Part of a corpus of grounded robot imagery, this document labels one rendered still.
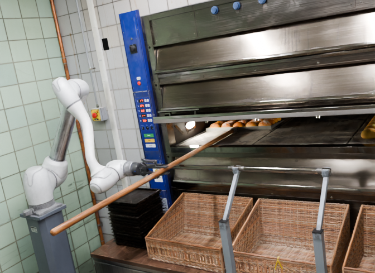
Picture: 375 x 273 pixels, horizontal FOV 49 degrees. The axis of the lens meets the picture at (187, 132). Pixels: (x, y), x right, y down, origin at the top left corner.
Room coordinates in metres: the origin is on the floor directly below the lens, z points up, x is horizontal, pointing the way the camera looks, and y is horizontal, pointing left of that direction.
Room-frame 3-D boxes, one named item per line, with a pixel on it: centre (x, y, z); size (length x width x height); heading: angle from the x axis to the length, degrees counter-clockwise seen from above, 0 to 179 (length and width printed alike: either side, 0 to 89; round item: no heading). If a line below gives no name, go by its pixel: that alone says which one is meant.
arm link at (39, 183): (2.48, 0.97, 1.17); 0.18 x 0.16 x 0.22; 170
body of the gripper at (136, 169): (2.32, 0.30, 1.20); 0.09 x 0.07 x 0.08; 56
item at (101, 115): (3.16, 0.66, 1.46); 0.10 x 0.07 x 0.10; 56
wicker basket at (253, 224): (2.11, -0.48, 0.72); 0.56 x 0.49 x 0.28; 56
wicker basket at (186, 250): (2.45, 0.01, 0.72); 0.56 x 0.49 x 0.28; 55
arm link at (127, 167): (2.36, 0.36, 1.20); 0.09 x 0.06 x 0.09; 146
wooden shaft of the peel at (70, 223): (2.27, 0.14, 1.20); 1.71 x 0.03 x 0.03; 147
